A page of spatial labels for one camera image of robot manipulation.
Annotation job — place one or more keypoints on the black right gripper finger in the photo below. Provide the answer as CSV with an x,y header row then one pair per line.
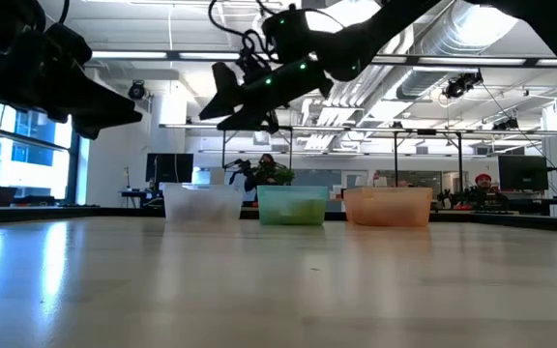
x,y
227,89
254,118

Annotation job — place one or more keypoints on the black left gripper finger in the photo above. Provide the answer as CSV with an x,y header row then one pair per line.
x,y
99,104
92,129

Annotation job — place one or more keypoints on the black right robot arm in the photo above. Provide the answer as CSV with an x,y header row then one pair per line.
x,y
404,14

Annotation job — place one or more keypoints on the person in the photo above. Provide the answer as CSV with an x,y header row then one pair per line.
x,y
265,169
484,186

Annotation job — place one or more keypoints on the green potted plant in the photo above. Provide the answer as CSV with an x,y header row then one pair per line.
x,y
285,176

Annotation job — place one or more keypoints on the large window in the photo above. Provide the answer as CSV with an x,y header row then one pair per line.
x,y
32,169

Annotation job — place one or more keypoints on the black office desk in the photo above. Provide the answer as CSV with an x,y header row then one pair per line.
x,y
136,194

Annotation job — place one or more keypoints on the black monitor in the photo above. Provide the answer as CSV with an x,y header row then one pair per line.
x,y
168,167
522,172

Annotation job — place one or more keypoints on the green plastic bin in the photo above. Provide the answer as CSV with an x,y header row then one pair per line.
x,y
292,205

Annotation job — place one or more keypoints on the clear plastic bin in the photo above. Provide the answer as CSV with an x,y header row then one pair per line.
x,y
203,203

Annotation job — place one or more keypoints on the orange plastic bin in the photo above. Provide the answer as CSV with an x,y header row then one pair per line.
x,y
388,207

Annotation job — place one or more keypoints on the black ceiling camera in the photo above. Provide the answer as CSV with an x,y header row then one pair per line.
x,y
462,85
506,124
137,90

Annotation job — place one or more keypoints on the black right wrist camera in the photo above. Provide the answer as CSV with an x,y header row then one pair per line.
x,y
290,34

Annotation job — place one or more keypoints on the black metal gantry frame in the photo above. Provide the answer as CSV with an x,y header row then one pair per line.
x,y
186,125

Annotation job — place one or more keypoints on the ribbed silver ceiling duct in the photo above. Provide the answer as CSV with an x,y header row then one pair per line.
x,y
356,101

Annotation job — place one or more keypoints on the large round silver duct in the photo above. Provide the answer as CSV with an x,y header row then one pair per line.
x,y
457,38

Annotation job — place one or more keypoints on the black aluminium table frame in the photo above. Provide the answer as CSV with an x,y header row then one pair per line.
x,y
539,222

